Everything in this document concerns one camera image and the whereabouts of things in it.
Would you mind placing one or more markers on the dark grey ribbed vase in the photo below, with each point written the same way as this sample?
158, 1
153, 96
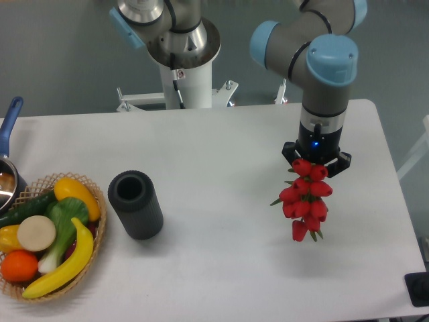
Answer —
133, 197

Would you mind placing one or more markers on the green bok choy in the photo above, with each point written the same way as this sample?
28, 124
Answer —
61, 214

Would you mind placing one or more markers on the woven wicker basket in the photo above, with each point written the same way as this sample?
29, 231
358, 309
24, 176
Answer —
43, 186

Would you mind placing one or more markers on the red tulip bouquet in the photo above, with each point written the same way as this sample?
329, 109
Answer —
302, 201

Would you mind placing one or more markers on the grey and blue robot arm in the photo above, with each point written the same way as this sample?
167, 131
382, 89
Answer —
314, 53

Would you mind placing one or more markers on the beige round mushroom cap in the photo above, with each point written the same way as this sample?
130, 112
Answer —
36, 233

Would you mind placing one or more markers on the blue handled saucepan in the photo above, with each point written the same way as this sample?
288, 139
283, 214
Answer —
12, 183

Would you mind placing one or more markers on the white frame at right edge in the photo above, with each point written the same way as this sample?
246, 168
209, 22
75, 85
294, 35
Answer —
416, 152

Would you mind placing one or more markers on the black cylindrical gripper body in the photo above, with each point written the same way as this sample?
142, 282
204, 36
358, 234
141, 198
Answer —
319, 136

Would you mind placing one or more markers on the dark red fruit in basket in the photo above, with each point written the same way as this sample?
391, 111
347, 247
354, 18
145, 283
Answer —
93, 229

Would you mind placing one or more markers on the yellow bell pepper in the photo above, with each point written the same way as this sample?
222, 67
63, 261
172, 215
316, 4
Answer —
8, 239

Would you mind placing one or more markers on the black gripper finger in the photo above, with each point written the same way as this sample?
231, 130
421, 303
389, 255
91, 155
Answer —
289, 152
341, 163

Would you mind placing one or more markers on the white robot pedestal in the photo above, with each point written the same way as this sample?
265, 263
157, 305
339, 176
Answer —
185, 64

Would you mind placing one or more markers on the green cucumber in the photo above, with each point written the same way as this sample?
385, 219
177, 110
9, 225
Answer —
34, 206

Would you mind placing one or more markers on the black device at table edge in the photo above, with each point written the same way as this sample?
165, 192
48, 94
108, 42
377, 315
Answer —
417, 286

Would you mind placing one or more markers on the orange fruit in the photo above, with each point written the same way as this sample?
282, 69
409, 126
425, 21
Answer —
19, 266

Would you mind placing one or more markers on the yellow banana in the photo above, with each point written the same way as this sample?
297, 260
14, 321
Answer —
69, 269

